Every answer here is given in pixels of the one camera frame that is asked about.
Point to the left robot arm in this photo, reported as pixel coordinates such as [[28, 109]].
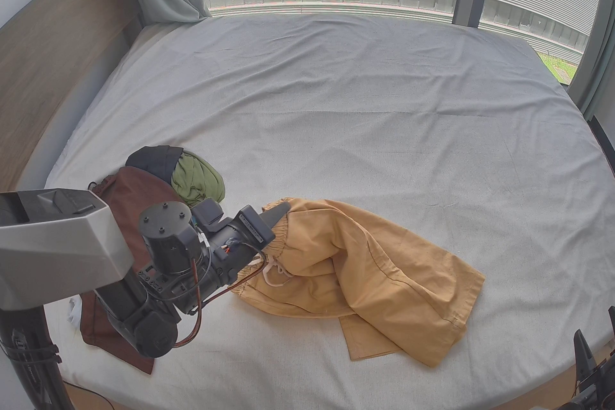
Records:
[[57, 244]]

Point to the tan shorts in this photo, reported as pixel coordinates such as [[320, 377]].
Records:
[[384, 264]]

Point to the black garment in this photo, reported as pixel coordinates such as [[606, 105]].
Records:
[[149, 160]]

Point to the green garment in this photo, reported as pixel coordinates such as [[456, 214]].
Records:
[[197, 182]]

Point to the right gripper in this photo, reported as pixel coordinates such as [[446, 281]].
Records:
[[603, 374]]

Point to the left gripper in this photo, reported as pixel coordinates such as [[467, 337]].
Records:
[[235, 244]]

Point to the brown shorts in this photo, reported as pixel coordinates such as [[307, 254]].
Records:
[[139, 194]]

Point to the bed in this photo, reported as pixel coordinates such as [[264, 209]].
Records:
[[336, 110]]

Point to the white garment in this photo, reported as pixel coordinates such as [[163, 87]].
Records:
[[74, 309]]

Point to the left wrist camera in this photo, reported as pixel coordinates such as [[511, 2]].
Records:
[[209, 213]]

